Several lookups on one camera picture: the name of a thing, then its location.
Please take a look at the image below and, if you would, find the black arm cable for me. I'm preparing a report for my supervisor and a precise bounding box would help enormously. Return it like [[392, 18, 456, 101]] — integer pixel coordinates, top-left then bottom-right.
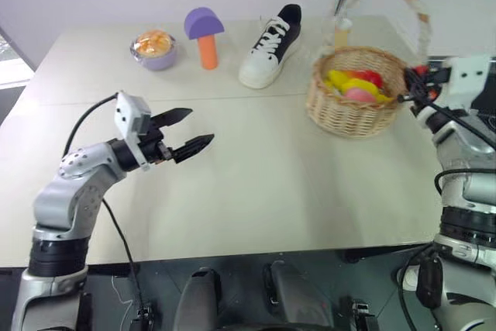
[[394, 243, 445, 331], [433, 167, 496, 197], [101, 198, 153, 331], [61, 92, 119, 158], [410, 94, 496, 147]]

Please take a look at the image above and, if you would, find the purple bowl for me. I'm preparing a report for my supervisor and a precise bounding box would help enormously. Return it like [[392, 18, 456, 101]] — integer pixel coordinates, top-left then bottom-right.
[[129, 32, 181, 72]]

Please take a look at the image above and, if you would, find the small bottle white cap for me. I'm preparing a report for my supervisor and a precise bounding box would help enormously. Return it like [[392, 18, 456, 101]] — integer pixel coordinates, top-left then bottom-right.
[[331, 12, 354, 52]]

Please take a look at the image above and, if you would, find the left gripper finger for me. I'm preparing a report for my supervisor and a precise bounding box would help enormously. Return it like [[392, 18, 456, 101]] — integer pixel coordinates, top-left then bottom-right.
[[170, 133, 215, 164], [150, 106, 194, 129]]

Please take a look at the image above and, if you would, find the yellow toy fruit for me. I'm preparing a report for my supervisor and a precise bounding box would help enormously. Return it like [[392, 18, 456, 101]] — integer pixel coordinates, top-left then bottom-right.
[[343, 78, 394, 104]]

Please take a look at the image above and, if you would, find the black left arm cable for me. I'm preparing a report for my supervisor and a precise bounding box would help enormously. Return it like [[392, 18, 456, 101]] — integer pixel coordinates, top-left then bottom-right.
[[61, 92, 119, 158], [101, 198, 153, 331]]

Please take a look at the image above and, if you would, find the pink toy peach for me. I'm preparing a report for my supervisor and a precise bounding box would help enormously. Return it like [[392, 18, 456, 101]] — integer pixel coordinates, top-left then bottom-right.
[[344, 88, 379, 104]]

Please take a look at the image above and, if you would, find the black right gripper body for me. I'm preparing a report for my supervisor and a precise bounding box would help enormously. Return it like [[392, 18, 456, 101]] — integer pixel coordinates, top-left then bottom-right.
[[420, 67, 453, 110]]

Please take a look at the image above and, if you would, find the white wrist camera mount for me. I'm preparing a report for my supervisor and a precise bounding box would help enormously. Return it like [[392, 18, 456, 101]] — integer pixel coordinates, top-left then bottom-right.
[[114, 90, 153, 172], [445, 53, 491, 110]]

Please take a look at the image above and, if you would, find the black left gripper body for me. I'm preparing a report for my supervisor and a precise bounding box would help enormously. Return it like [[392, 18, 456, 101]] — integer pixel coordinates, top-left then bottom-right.
[[137, 116, 175, 166]]

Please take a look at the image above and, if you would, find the purple half-round foam block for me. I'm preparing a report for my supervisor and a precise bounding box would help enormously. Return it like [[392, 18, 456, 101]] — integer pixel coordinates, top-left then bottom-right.
[[184, 7, 226, 41]]

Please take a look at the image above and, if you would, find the red toy fruit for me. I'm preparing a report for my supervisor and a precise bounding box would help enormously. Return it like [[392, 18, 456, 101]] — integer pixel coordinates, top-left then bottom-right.
[[346, 70, 384, 88]]

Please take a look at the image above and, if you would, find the white and black sneaker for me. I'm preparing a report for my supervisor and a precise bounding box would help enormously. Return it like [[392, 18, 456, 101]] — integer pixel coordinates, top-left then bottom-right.
[[238, 4, 303, 90]]

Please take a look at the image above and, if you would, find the thin white wire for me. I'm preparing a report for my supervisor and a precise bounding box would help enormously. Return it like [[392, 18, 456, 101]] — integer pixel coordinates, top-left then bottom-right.
[[111, 274, 135, 307]]

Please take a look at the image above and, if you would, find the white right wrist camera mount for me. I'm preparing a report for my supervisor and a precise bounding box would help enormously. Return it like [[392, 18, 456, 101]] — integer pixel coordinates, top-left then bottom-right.
[[445, 53, 491, 110]]

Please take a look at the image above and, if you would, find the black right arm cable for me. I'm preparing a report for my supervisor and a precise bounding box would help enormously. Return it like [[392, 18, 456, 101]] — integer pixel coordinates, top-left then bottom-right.
[[410, 94, 496, 147], [394, 243, 445, 331], [433, 167, 496, 197]]

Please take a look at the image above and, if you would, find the dark rounded shape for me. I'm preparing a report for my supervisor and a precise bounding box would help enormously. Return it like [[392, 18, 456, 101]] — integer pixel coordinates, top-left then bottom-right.
[[172, 267, 222, 331], [263, 260, 336, 329]]

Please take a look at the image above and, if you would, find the yellow toy banana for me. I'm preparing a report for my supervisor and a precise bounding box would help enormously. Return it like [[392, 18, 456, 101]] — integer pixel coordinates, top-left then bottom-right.
[[325, 70, 356, 92]]

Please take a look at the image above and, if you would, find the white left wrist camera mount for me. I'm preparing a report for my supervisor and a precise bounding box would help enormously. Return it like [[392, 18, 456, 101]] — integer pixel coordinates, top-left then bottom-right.
[[114, 90, 153, 172]]

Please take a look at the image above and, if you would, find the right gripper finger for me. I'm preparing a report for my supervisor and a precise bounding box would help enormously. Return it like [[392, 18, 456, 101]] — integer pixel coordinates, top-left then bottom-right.
[[402, 67, 426, 87], [397, 90, 424, 106]]

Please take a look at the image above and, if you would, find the orange foam cylinder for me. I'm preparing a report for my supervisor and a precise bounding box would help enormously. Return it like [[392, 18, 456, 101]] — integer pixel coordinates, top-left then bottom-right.
[[198, 33, 220, 71]]

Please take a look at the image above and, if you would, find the wicker basket with handle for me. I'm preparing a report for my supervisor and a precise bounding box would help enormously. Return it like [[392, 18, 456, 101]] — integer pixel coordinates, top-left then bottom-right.
[[305, 0, 433, 138]]

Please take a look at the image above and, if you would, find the orange snack in wrap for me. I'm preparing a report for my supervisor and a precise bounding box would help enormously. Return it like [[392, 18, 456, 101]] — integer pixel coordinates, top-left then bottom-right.
[[134, 30, 174, 57]]

